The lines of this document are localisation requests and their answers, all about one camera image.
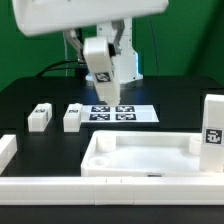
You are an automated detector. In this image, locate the white desk top tray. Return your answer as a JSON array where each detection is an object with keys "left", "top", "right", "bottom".
[{"left": 81, "top": 130, "right": 224, "bottom": 177}]

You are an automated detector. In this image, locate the black cable bundle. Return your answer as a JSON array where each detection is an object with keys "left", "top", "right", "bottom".
[{"left": 35, "top": 59, "right": 88, "bottom": 78}]

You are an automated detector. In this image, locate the fiducial marker plate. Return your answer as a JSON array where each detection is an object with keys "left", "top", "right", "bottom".
[{"left": 81, "top": 105, "right": 159, "bottom": 123}]

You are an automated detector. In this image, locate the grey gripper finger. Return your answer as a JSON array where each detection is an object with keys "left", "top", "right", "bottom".
[
  {"left": 108, "top": 20, "right": 125, "bottom": 56},
  {"left": 64, "top": 29, "right": 85, "bottom": 62}
]

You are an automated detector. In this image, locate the white left fence block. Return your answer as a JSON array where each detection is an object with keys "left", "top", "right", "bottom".
[{"left": 0, "top": 135, "right": 17, "bottom": 175}]

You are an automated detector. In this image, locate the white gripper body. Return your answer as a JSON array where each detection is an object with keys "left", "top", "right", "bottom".
[{"left": 12, "top": 0, "right": 169, "bottom": 36}]

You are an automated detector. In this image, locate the white front fence bar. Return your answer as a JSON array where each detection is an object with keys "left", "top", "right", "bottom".
[{"left": 0, "top": 177, "right": 224, "bottom": 205}]

